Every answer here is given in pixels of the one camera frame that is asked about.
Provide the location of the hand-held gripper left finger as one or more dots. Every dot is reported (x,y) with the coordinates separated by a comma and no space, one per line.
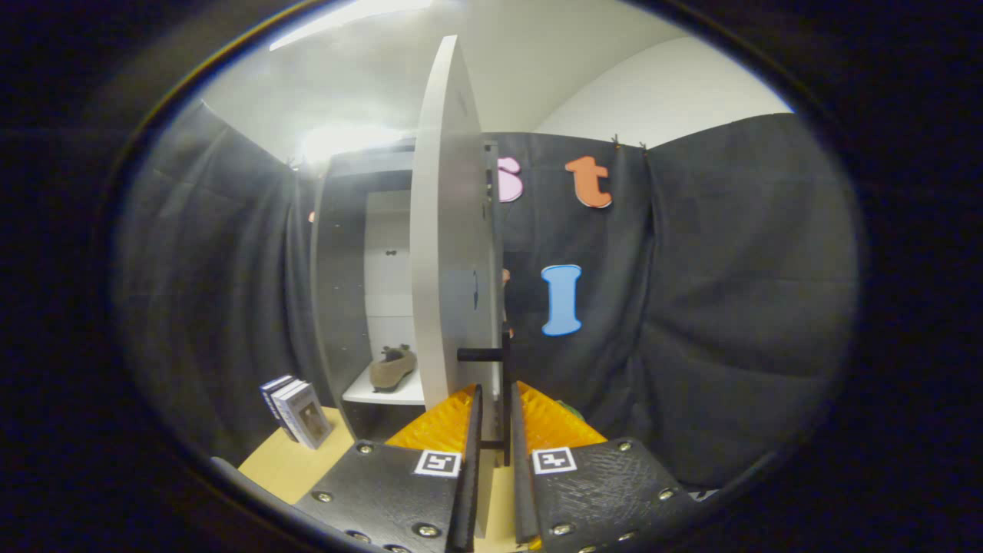
(470,476)

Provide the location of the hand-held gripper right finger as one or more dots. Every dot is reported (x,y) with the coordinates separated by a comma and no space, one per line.
(522,484)

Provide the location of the brown fuzzy shoe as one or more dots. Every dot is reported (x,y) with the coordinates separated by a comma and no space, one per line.
(392,372)

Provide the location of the grey shoe cabinet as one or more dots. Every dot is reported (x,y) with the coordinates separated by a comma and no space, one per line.
(338,307)

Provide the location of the watermelon slice toy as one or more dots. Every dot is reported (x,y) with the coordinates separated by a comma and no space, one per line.
(572,410)

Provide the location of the black backdrop cloth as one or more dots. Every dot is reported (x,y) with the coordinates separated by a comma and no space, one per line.
(729,307)

